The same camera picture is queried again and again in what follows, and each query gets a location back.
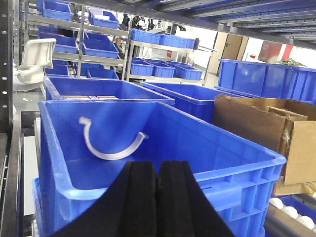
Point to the open brown cardboard box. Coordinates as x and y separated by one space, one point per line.
284 126

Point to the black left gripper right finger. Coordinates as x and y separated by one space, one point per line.
183 210

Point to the white curved PVC pipe clamp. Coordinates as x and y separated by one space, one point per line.
110 143

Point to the white plastic moulded housing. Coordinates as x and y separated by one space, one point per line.
37 56

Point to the near blue plastic bin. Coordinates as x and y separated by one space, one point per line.
236 175

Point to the tall blue crate right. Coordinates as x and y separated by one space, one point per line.
255 79

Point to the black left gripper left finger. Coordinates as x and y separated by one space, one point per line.
126 209

